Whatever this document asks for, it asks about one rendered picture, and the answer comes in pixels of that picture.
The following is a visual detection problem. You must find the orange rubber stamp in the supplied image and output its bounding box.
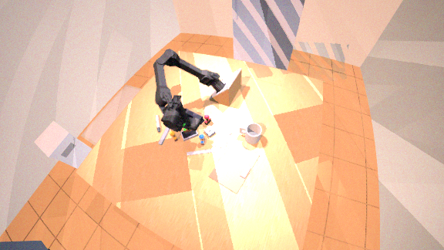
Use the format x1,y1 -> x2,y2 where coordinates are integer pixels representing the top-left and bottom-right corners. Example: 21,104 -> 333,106
170,131 -> 177,141

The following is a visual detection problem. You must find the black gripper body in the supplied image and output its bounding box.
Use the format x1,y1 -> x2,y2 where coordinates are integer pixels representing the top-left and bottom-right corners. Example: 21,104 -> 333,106
179,108 -> 201,131

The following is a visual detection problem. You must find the white mug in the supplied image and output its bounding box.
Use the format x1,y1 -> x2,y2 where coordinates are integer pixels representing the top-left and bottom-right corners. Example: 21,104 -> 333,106
240,123 -> 262,144

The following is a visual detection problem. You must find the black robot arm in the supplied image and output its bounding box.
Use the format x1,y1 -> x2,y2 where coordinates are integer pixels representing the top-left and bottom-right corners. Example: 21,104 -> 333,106
153,49 -> 226,133

